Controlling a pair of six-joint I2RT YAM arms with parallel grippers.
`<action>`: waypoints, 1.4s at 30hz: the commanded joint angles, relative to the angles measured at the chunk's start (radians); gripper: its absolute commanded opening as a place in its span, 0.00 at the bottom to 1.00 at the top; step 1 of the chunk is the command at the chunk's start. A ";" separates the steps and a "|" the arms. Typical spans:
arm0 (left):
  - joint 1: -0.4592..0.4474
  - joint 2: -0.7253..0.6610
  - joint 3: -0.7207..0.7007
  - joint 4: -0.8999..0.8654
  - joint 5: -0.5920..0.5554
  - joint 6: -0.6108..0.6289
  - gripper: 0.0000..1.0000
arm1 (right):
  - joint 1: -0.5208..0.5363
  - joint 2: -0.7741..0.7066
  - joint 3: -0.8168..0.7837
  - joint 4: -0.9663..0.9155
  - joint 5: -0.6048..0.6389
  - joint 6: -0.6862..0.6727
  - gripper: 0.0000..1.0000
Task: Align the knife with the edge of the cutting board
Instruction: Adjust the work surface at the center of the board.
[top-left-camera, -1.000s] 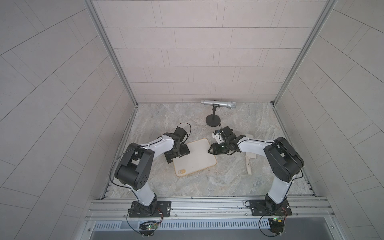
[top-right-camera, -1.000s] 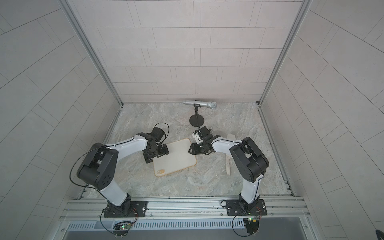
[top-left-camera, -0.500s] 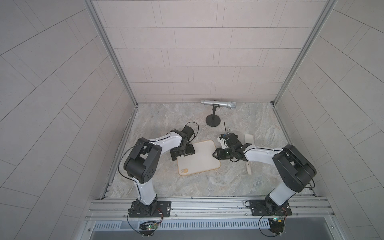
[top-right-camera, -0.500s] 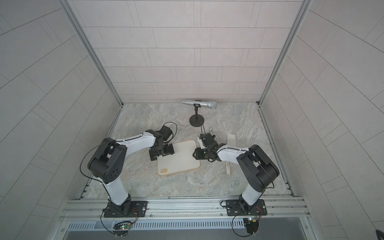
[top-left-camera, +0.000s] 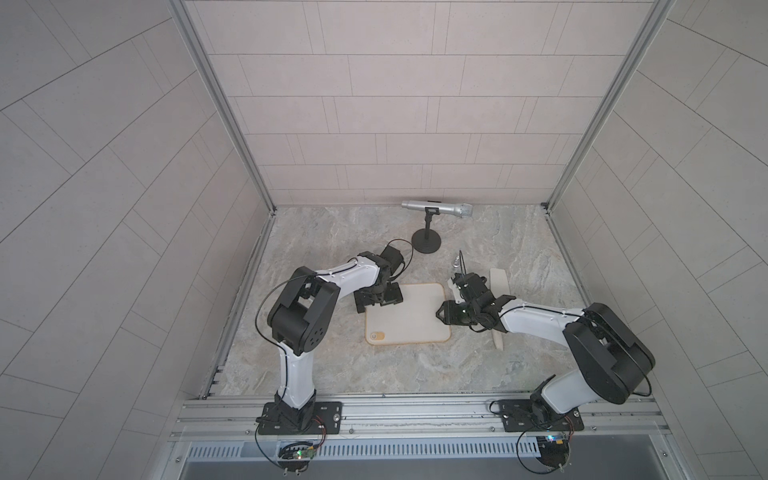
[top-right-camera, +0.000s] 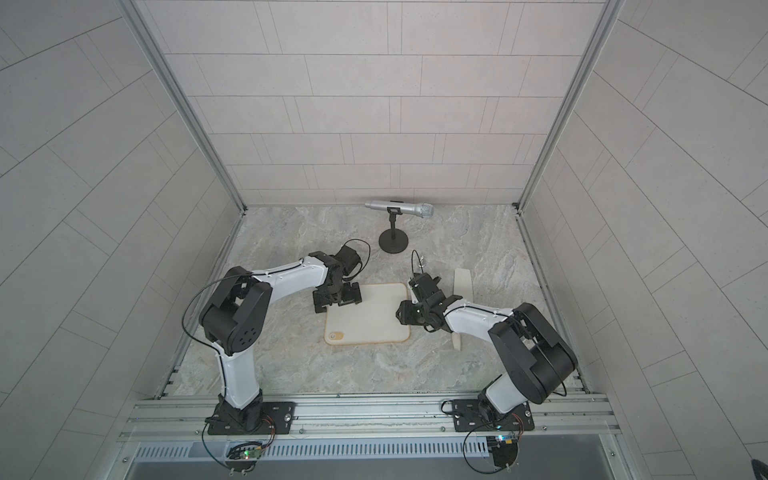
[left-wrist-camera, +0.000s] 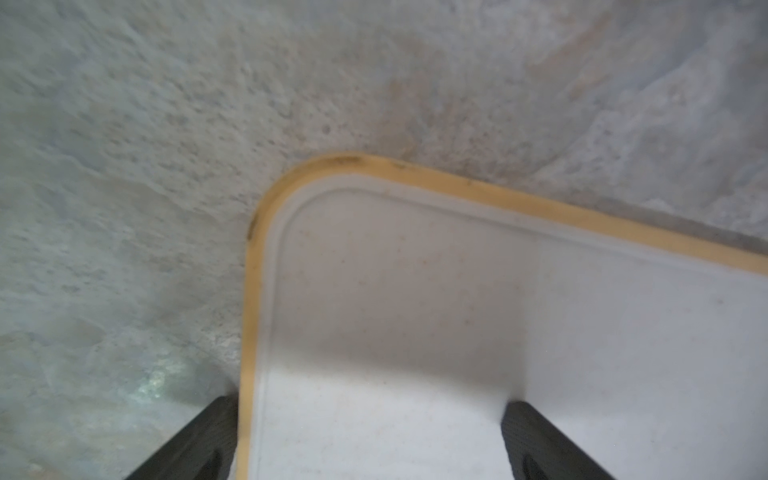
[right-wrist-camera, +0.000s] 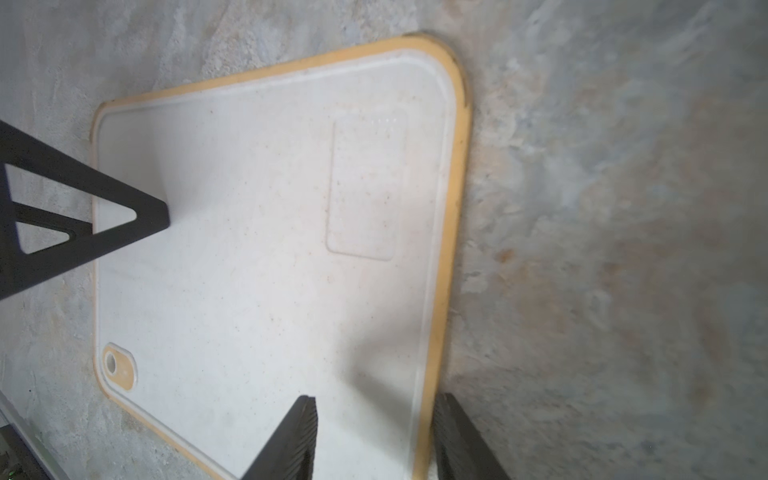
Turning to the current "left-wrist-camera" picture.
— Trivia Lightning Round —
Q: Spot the white cutting board tan rim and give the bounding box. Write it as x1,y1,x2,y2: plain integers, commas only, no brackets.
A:
235,153,767,479

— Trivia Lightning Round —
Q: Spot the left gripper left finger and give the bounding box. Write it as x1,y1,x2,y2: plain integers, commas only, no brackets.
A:
126,393,238,480

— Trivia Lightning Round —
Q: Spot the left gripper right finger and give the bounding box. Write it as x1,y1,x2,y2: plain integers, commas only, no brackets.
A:
500,400,614,480

